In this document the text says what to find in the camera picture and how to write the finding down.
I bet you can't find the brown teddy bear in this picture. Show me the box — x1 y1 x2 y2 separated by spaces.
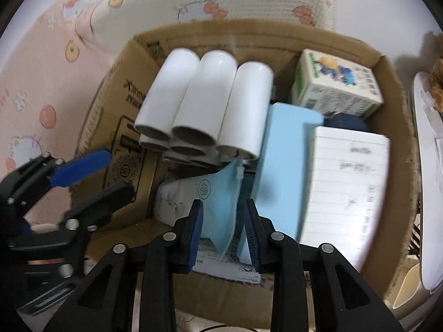
424 31 443 111

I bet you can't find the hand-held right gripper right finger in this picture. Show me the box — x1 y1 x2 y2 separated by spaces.
243 198 405 332

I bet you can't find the cream plastic container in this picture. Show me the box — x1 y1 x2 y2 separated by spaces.
386 259 421 310

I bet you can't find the white lined notebook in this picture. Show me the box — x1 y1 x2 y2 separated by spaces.
298 125 391 274

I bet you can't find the dark blue denim item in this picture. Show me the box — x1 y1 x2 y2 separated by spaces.
323 111 371 133

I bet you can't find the white tray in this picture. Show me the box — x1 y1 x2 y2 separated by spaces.
411 71 443 295

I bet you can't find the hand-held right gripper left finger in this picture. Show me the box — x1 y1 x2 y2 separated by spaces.
43 199 204 332

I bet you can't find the pink printed bed sheet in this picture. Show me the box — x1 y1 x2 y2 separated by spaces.
0 0 277 332

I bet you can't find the light blue face mask packet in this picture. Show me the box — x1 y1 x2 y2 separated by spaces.
153 159 244 255

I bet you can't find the light blue rectangular pack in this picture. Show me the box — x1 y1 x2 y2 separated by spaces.
239 102 325 261

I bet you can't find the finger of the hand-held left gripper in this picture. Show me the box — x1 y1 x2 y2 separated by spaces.
7 182 135 281
0 148 112 215

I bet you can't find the green white carton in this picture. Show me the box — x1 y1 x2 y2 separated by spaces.
290 48 385 118

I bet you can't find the brown cardboard box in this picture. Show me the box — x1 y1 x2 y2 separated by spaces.
74 18 421 329

